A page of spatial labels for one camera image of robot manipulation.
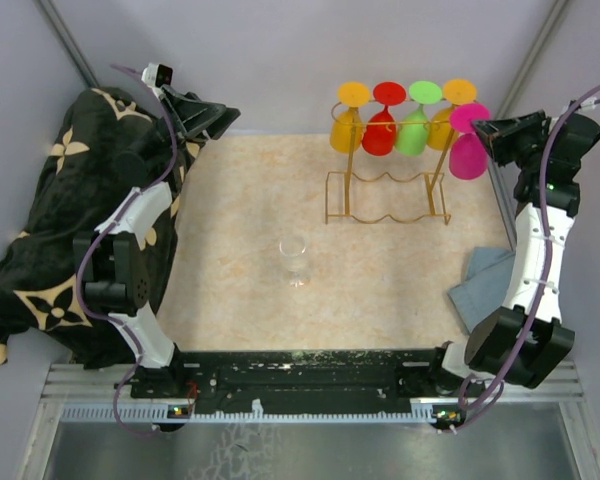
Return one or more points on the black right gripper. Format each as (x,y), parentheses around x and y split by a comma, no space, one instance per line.
(499,133)

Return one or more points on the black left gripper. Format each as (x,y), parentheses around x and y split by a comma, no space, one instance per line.
(193,115)

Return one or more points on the pink plastic wine glass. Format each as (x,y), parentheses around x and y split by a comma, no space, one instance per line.
(468,159)

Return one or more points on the orange plastic wine glass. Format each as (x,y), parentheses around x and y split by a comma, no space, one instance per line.
(457,92)
(348,128)

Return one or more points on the green plastic wine glass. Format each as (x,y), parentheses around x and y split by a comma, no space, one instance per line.
(413,133)

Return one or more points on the red plastic wine glass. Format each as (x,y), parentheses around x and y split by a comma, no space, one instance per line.
(381,131)

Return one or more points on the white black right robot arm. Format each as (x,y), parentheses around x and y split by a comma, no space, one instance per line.
(524,340)

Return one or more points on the clear wine glass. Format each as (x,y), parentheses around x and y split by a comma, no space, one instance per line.
(295,260)

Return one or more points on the black floral blanket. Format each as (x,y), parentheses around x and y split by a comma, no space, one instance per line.
(78,188)

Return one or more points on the grey folded cloth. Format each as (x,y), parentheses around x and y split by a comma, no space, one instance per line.
(483,289)

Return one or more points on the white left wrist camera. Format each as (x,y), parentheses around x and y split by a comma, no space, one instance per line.
(156,75)

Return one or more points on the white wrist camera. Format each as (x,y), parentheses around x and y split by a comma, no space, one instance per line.
(575,107)
(156,75)

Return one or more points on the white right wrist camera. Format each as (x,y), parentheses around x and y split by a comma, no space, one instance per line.
(575,107)

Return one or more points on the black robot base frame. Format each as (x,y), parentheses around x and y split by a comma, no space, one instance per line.
(319,384)

